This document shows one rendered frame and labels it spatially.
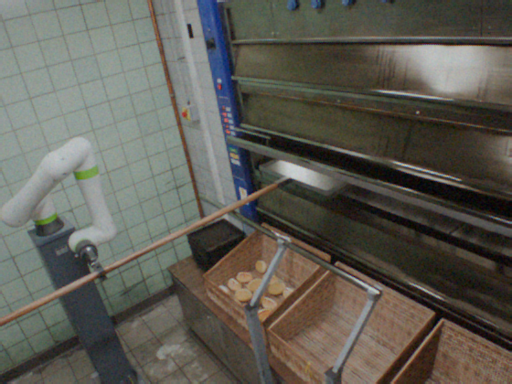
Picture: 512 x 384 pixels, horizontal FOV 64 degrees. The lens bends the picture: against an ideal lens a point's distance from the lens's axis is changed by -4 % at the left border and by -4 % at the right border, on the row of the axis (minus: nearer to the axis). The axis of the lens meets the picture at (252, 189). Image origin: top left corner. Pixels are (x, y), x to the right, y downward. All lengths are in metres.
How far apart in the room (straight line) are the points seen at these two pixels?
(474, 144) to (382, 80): 0.38
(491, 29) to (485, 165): 0.40
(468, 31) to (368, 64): 0.40
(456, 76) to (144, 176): 2.29
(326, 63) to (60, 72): 1.72
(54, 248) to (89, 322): 0.50
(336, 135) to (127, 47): 1.67
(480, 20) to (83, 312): 2.26
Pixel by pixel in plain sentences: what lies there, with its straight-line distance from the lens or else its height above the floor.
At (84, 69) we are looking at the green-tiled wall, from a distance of 2.93.
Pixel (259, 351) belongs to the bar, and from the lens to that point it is 1.96.
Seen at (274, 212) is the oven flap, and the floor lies 0.95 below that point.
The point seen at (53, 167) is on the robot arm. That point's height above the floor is 1.62.
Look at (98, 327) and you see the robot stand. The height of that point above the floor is 0.56.
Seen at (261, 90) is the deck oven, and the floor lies 1.66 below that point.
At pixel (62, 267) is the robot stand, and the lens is 2.40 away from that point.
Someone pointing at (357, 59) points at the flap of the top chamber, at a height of 1.82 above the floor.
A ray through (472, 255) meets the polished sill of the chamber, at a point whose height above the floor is 1.17.
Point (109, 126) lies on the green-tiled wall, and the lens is 3.00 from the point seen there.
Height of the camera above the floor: 2.12
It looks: 25 degrees down
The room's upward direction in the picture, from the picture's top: 11 degrees counter-clockwise
